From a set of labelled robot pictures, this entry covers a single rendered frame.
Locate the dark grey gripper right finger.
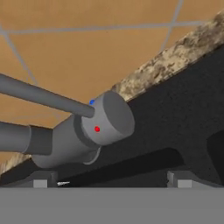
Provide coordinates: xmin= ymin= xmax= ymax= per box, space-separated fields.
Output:
xmin=166 ymin=170 xmax=224 ymax=189

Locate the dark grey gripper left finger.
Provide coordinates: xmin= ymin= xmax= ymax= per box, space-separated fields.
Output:
xmin=0 ymin=170 xmax=59 ymax=189

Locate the grey sink tap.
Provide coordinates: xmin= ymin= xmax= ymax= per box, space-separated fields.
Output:
xmin=0 ymin=90 xmax=136 ymax=170

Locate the black sink basin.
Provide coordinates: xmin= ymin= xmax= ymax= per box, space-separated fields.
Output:
xmin=0 ymin=44 xmax=224 ymax=189

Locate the grey tap lever handle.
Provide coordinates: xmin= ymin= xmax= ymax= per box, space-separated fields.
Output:
xmin=0 ymin=73 xmax=96 ymax=119

